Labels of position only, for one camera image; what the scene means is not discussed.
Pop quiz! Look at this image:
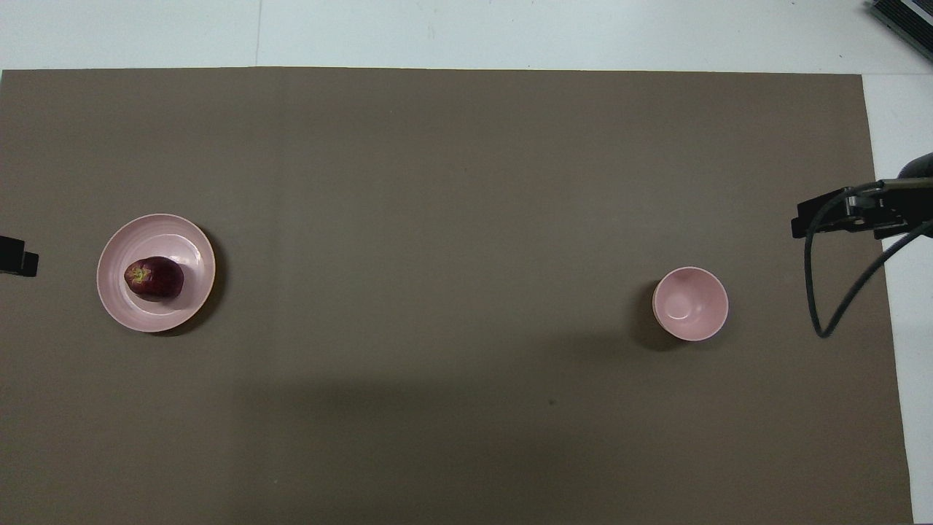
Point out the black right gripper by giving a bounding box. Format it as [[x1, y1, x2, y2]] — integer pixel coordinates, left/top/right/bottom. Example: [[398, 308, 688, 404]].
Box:
[[792, 177, 933, 240]]

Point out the dark red apple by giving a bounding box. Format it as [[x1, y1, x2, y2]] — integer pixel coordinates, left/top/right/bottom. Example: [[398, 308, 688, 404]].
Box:
[[124, 256, 184, 300]]

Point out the pink bowl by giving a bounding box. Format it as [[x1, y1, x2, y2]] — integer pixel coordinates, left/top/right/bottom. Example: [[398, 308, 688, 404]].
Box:
[[652, 266, 730, 343]]

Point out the pink plate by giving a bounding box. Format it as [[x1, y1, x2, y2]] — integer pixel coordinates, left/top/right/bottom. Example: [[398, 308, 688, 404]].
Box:
[[96, 213, 217, 334]]

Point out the black grey ribbed device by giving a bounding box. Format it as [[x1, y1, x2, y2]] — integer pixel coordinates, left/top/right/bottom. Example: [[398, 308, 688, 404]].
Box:
[[866, 0, 933, 63]]

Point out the brown table mat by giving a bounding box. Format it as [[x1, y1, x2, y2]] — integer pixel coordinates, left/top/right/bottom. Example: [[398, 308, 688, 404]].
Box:
[[0, 67, 916, 525]]

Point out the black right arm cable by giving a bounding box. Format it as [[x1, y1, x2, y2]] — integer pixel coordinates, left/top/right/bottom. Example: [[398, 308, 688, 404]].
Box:
[[803, 182, 933, 339]]

